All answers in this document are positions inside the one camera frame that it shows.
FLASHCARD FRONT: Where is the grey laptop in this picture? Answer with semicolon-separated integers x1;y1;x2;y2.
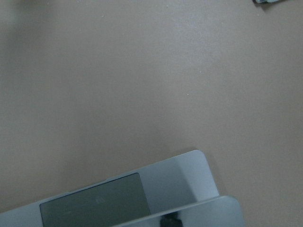
0;150;245;227

